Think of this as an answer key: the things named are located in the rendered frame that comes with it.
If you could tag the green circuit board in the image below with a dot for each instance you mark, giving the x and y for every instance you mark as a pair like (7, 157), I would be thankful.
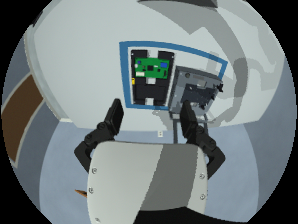
(151, 67)

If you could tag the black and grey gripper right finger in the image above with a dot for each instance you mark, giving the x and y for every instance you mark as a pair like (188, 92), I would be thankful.
(200, 138)

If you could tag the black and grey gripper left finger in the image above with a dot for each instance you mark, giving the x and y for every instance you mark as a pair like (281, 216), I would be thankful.
(101, 133)

